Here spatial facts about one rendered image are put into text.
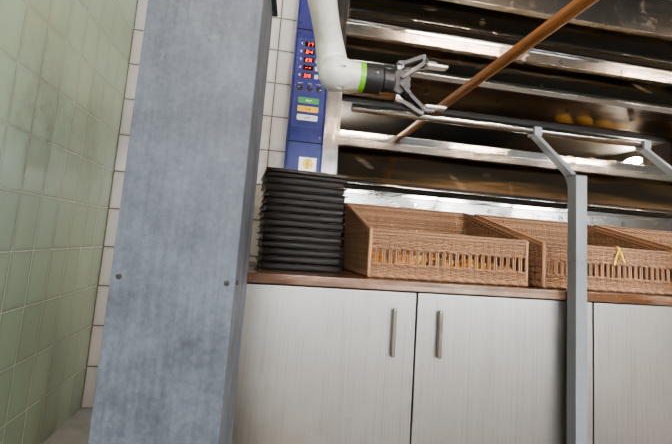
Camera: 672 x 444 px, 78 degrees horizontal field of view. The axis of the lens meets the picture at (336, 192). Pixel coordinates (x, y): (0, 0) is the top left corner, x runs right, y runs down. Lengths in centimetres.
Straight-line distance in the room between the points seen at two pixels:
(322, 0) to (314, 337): 101
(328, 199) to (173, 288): 77
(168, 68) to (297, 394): 92
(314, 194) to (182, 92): 73
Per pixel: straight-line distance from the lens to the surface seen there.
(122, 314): 78
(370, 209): 179
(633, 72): 270
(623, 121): 252
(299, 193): 139
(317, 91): 186
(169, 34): 83
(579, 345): 154
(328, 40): 141
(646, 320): 177
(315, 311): 125
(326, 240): 139
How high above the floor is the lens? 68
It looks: 7 degrees up
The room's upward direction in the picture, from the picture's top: 4 degrees clockwise
